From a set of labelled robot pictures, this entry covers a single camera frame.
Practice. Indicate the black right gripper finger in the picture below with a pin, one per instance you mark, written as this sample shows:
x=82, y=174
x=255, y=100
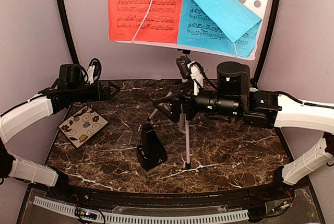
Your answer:
x=159, y=105
x=182, y=89

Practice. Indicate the floral square ceramic tile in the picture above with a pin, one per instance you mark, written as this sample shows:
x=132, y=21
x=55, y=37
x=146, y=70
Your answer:
x=82, y=126

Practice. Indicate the grey slotted cable duct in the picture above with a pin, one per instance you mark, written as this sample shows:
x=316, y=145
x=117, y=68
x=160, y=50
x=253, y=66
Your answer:
x=95, y=216

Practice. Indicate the black metronome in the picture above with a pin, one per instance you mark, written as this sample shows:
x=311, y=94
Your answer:
x=150, y=152

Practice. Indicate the black left frame post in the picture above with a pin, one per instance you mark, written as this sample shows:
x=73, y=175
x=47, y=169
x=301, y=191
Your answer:
x=67, y=31

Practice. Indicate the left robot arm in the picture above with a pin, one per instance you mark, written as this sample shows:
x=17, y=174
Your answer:
x=74, y=84

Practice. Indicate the black frame post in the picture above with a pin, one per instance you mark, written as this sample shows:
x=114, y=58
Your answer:
x=67, y=31
x=264, y=40

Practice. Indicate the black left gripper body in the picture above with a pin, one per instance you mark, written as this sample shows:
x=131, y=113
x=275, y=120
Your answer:
x=101, y=97

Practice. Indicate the white folding tripod stand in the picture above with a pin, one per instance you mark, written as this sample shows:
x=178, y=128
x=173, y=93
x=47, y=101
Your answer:
x=186, y=140

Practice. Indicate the blue sheet music page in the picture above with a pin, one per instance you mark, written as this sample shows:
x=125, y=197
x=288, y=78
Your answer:
x=225, y=26

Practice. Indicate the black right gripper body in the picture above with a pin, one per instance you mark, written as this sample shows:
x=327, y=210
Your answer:
x=191, y=108

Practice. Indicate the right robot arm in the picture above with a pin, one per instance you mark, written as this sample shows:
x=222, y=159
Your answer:
x=232, y=96

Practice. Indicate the black right frame post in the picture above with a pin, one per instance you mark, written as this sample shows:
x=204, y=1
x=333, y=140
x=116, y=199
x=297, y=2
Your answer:
x=264, y=40

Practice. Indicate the red sheet music page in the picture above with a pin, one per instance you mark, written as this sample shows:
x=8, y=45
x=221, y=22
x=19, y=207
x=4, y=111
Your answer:
x=144, y=20

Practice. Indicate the pale green ceramic bowl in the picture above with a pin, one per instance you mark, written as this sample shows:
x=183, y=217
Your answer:
x=252, y=91

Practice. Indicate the clear metronome front cover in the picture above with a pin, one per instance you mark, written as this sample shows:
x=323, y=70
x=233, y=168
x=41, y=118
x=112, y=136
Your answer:
x=125, y=138

